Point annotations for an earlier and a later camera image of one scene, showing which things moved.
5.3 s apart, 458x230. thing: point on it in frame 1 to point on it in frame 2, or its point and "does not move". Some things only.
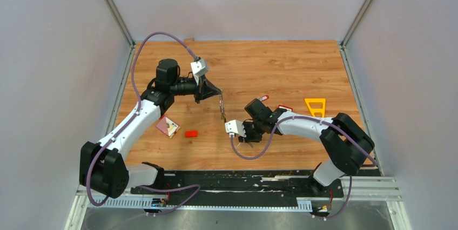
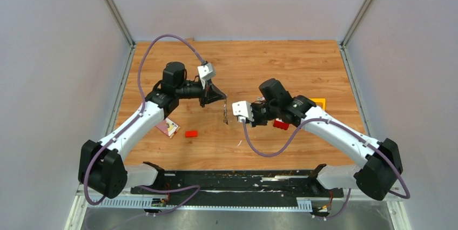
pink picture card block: x=168 y=127 does not move
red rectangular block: x=191 y=134 does not move
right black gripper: x=248 y=138 to x=256 y=122
